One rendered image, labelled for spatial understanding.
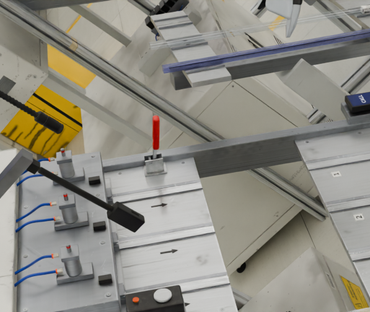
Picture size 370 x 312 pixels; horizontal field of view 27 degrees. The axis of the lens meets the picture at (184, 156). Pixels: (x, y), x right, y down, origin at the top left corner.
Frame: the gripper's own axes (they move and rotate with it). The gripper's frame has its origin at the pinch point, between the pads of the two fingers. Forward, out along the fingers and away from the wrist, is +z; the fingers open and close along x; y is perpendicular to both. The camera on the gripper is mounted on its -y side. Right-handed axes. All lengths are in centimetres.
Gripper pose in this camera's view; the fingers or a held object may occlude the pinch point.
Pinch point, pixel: (276, 24)
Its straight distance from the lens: 139.4
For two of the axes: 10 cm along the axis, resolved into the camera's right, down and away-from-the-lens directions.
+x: 2.4, 4.8, -8.4
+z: -1.8, 8.8, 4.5
